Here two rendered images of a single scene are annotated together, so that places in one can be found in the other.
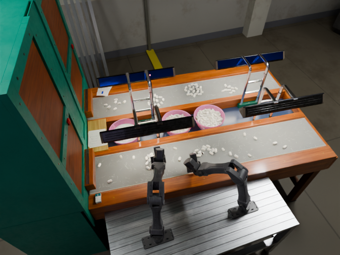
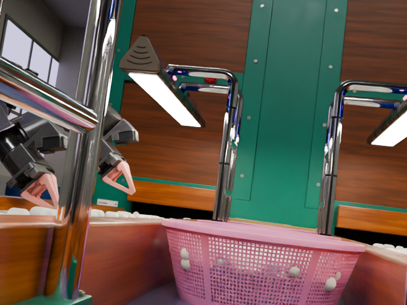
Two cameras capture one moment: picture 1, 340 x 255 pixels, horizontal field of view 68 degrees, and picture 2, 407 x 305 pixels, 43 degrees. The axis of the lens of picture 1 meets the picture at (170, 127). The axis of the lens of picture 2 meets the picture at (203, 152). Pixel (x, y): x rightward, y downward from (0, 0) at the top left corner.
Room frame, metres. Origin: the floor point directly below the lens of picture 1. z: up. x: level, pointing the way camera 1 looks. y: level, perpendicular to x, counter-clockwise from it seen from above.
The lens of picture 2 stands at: (1.64, -1.02, 0.79)
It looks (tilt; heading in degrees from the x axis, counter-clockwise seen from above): 6 degrees up; 111
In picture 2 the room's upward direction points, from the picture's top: 7 degrees clockwise
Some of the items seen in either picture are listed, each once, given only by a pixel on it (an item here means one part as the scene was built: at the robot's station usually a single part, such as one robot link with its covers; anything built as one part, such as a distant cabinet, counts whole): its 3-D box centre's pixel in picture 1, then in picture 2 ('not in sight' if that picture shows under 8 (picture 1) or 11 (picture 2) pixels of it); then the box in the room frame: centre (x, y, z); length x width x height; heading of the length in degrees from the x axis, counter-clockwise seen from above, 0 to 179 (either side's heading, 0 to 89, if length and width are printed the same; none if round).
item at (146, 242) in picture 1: (157, 237); not in sight; (0.51, 0.09, 0.71); 0.20 x 0.07 x 0.08; 107
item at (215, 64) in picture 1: (249, 58); not in sight; (1.83, -0.69, 1.08); 0.62 x 0.08 x 0.07; 102
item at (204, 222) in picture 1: (188, 192); not in sight; (0.83, -0.12, 0.65); 1.20 x 0.90 x 0.04; 107
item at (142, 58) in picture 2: (147, 127); (174, 91); (1.09, 0.14, 1.08); 0.62 x 0.08 x 0.07; 102
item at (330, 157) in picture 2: (140, 98); (363, 183); (1.56, 0.24, 0.90); 0.20 x 0.19 x 0.45; 102
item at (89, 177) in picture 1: (89, 168); (173, 195); (0.94, 0.56, 0.83); 0.30 x 0.06 x 0.07; 12
